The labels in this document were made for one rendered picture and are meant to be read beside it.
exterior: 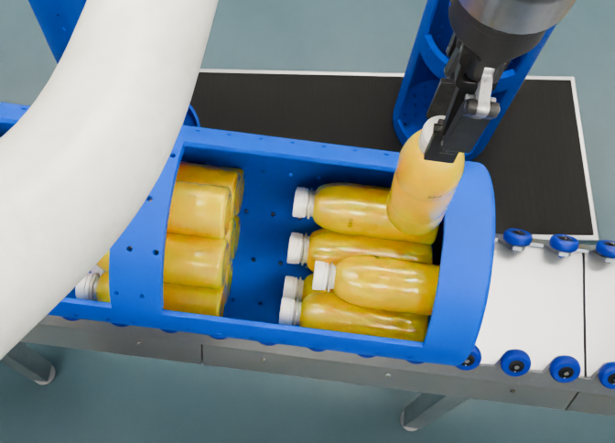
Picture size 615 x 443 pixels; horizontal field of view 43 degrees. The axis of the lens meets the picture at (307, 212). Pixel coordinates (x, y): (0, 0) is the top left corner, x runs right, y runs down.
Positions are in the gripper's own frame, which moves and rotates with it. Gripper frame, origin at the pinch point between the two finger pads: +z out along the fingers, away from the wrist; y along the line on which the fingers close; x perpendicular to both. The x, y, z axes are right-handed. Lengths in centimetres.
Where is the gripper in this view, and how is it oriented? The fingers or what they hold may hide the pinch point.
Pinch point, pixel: (447, 122)
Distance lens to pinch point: 77.0
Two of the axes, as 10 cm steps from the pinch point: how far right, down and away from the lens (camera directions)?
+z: -0.6, 3.7, 9.3
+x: -9.9, -1.3, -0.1
